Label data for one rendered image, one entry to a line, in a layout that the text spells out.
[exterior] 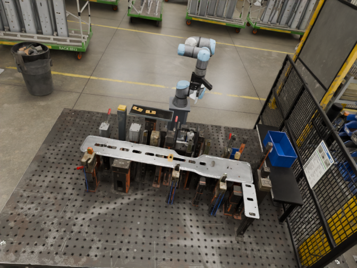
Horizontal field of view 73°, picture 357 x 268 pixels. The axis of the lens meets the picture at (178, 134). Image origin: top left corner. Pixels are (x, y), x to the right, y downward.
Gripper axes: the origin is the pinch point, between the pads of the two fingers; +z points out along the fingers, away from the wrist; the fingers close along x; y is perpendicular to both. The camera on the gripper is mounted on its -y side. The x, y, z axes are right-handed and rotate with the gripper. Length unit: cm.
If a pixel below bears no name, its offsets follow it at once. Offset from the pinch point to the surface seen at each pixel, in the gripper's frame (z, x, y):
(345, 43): -21, -169, -165
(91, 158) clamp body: 43, 41, 65
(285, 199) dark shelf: 44, 37, -79
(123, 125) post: 50, -11, 58
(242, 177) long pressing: 47, 22, -49
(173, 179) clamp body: 47, 39, 3
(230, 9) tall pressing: 70, -713, -63
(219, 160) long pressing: 47, 9, -30
